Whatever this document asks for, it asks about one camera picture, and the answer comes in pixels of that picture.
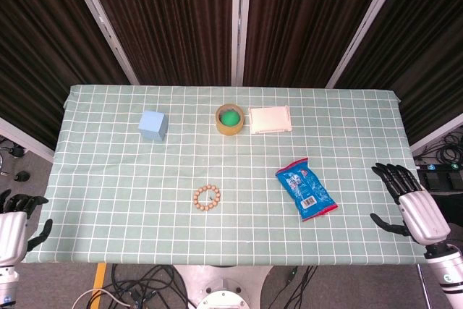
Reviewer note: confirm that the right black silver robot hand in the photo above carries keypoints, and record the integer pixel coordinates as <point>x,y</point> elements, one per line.
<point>425,215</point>

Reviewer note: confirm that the dark brown curtain panel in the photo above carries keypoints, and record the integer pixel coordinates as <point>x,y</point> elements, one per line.
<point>427,52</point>
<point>170,23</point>
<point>307,23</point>
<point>36,52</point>

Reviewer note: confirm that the yellow floor tape strip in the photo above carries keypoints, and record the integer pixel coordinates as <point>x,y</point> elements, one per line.
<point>100,276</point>

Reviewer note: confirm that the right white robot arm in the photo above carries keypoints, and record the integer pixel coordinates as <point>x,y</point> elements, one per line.
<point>446,273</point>

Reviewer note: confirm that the white partition base rail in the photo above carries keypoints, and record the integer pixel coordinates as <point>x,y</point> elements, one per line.
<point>25,140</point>
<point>439,133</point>

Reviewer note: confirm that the white plastic tray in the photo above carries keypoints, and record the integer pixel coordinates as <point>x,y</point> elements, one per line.
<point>269,120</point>

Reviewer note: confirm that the black wheeled chair base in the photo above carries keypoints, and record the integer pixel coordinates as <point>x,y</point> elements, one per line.
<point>21,176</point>

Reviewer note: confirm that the black foot pedal box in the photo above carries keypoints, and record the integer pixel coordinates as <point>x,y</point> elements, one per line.
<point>443,178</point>

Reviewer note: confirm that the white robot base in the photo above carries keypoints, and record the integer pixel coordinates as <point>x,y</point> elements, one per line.
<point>222,287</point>

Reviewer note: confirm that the green checked tablecloth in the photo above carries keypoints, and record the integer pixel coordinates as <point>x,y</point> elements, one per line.
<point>231,236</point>

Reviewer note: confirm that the light blue cube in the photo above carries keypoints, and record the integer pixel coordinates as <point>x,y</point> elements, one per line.
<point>152,124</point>

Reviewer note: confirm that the white partition post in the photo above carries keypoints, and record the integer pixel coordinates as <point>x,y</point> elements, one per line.
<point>363,23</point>
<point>101,23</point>
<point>240,23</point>

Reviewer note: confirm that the green ball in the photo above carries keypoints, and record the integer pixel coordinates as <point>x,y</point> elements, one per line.
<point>230,118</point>

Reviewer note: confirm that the yellow tape roll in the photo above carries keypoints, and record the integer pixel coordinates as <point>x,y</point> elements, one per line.
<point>229,131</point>

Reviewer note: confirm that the blue snack bag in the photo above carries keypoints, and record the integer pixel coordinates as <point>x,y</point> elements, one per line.
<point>305,189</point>

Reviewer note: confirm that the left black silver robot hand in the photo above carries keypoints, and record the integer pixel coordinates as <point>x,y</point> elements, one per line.
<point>14,229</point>

